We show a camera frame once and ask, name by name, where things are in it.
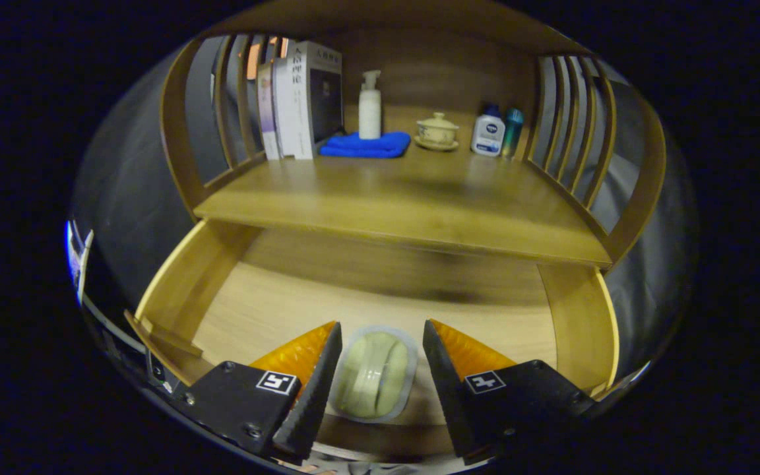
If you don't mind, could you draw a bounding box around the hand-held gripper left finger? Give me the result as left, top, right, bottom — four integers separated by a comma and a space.
172, 321, 343, 462

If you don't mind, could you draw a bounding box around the wooden drawer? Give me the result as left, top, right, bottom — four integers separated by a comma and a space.
124, 220, 620, 462

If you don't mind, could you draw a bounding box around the thick white book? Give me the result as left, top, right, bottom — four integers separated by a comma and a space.
272, 41, 344, 160

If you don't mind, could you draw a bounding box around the white lotion bottle blue cap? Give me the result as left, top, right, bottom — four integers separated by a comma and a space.
470, 104, 506, 158

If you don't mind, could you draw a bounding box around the blue folded cloth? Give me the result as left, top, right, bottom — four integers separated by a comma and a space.
319, 131, 412, 160

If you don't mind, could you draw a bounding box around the white pump bottle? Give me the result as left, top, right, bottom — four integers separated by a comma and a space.
358, 70, 383, 141

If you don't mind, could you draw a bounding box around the teal slim bottle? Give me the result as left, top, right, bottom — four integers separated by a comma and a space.
501, 108, 524, 159

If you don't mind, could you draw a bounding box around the black backdrop cloth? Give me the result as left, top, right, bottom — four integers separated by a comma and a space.
67, 33, 697, 396

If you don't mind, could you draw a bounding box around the wooden countertop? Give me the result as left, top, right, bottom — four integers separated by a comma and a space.
193, 106, 613, 268

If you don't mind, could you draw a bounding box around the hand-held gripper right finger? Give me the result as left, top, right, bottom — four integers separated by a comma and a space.
422, 319, 612, 466

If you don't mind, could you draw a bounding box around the thin pale purple book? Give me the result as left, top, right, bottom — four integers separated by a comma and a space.
256, 61, 282, 161

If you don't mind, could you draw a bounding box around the beige lidded teacup with saucer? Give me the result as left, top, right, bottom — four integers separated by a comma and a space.
414, 111, 460, 152

